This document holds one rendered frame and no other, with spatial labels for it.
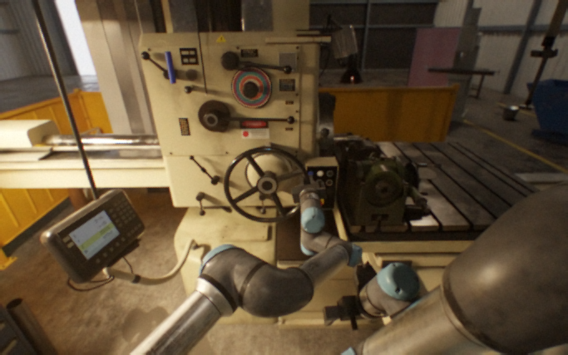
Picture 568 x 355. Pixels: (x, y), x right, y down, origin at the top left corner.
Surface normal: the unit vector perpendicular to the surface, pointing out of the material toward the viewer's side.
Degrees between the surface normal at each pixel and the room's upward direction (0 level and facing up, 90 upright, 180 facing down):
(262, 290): 43
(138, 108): 90
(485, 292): 72
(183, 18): 90
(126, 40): 90
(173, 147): 90
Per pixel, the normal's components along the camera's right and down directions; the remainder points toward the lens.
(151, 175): 0.00, 0.46
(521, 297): -0.71, 0.04
